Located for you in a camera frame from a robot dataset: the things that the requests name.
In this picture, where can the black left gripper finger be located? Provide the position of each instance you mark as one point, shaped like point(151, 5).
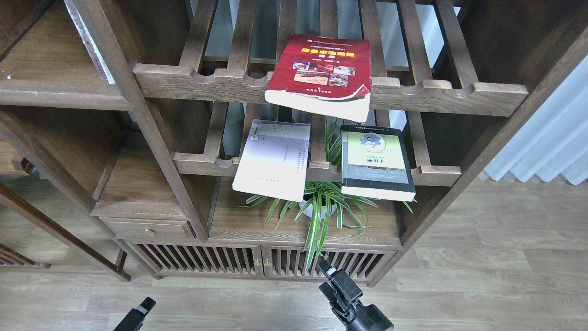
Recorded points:
point(133, 321)

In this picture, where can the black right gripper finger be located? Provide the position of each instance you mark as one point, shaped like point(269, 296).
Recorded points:
point(327, 269)

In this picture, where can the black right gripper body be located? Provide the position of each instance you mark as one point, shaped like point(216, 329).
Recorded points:
point(343, 295)

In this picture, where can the green grey black-edged book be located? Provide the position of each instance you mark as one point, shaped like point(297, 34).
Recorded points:
point(375, 163)

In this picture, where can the green spider plant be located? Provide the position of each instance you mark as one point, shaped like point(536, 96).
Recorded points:
point(321, 200)

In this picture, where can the brass drawer knob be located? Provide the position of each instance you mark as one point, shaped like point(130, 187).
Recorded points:
point(149, 231)

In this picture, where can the white lavender paperback book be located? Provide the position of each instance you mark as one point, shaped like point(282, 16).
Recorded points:
point(274, 160)

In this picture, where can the dark wooden bookshelf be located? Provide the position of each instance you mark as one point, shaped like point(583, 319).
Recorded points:
point(158, 148)

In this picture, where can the red paperback book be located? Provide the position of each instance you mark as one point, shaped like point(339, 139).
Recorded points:
point(325, 76)

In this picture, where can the white pleated curtain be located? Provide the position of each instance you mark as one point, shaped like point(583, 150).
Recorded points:
point(553, 144)

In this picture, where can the white upright book spine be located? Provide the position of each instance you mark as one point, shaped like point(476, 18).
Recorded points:
point(89, 43)

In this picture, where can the wooden furniture frame left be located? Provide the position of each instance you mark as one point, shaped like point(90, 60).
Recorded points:
point(11, 259)

